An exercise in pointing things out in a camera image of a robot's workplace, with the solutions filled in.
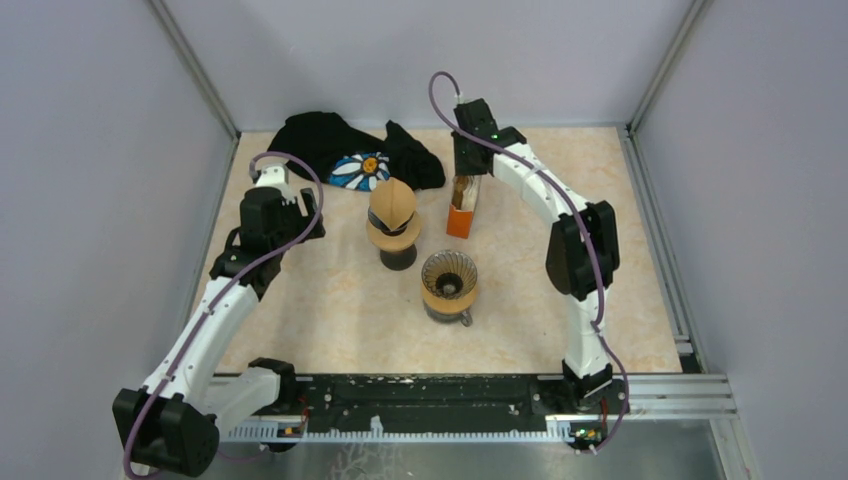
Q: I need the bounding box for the orange coffee filter box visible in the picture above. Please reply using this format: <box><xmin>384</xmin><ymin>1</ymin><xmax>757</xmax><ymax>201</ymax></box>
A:
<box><xmin>446</xmin><ymin>175</ymin><xmax>481</xmax><ymax>239</ymax></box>

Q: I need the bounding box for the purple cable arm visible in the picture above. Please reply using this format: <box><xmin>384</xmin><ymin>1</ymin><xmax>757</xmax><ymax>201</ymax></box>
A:
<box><xmin>121</xmin><ymin>150</ymin><xmax>326</xmax><ymax>480</ymax></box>
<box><xmin>427</xmin><ymin>70</ymin><xmax>632</xmax><ymax>455</ymax></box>

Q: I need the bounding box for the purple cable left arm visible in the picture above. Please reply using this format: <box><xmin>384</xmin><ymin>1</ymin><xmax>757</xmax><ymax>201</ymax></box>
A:
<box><xmin>121</xmin><ymin>150</ymin><xmax>326</xmax><ymax>480</ymax></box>

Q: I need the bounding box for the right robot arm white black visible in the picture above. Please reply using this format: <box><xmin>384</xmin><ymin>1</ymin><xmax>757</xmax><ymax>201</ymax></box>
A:
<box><xmin>452</xmin><ymin>99</ymin><xmax>620</xmax><ymax>412</ymax></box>

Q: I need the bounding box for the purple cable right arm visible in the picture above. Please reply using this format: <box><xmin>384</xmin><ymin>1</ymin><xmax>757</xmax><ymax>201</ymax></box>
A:
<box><xmin>427</xmin><ymin>70</ymin><xmax>632</xmax><ymax>455</ymax></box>

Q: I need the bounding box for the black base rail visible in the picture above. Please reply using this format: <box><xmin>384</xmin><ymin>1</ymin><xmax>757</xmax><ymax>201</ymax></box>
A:
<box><xmin>294</xmin><ymin>374</ymin><xmax>609</xmax><ymax>434</ymax></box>

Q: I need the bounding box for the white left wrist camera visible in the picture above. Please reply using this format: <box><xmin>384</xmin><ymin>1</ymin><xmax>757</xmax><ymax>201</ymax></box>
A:
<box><xmin>254</xmin><ymin>163</ymin><xmax>296</xmax><ymax>202</ymax></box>

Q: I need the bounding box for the brown paper coffee filter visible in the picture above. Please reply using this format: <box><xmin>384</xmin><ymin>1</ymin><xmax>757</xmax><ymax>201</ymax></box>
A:
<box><xmin>368</xmin><ymin>178</ymin><xmax>417</xmax><ymax>235</ymax></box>

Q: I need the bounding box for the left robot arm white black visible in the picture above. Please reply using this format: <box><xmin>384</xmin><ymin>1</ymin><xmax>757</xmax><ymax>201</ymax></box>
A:
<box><xmin>112</xmin><ymin>187</ymin><xmax>326</xmax><ymax>479</ymax></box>

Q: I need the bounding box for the smoky glass pitcher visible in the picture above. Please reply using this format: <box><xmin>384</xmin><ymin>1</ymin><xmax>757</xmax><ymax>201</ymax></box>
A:
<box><xmin>427</xmin><ymin>310</ymin><xmax>473</xmax><ymax>327</ymax></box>

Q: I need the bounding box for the black cloth with flower print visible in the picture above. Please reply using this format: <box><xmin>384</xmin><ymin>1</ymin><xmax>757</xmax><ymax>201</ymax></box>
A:
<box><xmin>268</xmin><ymin>112</ymin><xmax>446</xmax><ymax>192</ymax></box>

